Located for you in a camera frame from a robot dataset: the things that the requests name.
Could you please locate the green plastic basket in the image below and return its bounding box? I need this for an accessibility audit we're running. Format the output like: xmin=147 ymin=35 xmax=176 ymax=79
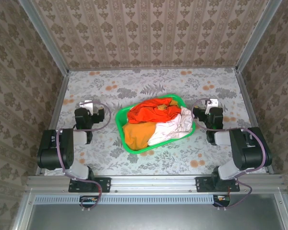
xmin=115 ymin=94 xmax=196 ymax=154

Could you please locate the red-orange t-shirt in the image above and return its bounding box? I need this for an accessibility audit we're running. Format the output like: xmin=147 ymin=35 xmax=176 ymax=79
xmin=127 ymin=97 xmax=182 ymax=125

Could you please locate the white t-shirt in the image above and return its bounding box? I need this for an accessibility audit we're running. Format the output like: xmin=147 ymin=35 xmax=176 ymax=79
xmin=147 ymin=106 xmax=193 ymax=147

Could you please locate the mustard orange t-shirt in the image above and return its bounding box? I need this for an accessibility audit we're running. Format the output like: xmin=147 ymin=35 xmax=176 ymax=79
xmin=122 ymin=99 xmax=158 ymax=151

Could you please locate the grey metal sheet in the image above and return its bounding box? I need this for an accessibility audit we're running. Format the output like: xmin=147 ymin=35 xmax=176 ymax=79
xmin=26 ymin=193 xmax=287 ymax=230

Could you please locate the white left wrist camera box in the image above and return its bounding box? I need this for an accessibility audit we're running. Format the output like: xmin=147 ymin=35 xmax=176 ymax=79
xmin=79 ymin=100 xmax=94 ymax=115

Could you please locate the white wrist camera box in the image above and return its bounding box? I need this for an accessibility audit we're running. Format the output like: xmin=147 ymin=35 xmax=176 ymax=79
xmin=204 ymin=98 xmax=219 ymax=115
xmin=79 ymin=100 xmax=94 ymax=115

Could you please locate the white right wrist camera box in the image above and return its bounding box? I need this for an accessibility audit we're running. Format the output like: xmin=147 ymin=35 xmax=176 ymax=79
xmin=204 ymin=98 xmax=219 ymax=115

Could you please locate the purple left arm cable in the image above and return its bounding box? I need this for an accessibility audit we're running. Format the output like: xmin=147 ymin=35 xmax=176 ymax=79
xmin=56 ymin=100 xmax=112 ymax=213

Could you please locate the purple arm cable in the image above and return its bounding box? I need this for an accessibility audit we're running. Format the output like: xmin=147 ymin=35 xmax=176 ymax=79
xmin=191 ymin=98 xmax=267 ymax=212
xmin=56 ymin=100 xmax=112 ymax=213

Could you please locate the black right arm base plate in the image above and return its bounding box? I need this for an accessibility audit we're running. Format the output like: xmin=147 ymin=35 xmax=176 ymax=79
xmin=195 ymin=176 xmax=240 ymax=193

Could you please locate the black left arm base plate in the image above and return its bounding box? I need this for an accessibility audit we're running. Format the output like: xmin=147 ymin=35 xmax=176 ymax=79
xmin=68 ymin=177 xmax=111 ymax=193

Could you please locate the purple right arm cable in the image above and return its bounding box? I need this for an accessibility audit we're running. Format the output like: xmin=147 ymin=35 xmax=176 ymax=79
xmin=191 ymin=98 xmax=267 ymax=212

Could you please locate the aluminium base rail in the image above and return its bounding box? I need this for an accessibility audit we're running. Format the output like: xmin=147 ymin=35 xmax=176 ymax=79
xmin=25 ymin=175 xmax=283 ymax=193

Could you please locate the aluminium frame post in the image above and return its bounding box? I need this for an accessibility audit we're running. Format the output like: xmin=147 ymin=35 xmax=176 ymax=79
xmin=18 ymin=0 xmax=70 ymax=75
xmin=236 ymin=0 xmax=283 ymax=73

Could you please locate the white slotted cable duct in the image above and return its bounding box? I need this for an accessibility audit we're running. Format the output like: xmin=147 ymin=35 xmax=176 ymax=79
xmin=34 ymin=194 xmax=215 ymax=205

